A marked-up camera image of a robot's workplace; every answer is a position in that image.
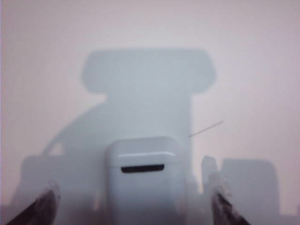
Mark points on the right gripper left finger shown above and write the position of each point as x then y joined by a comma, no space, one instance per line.
39,206

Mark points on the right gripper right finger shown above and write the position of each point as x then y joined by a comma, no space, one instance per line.
222,199

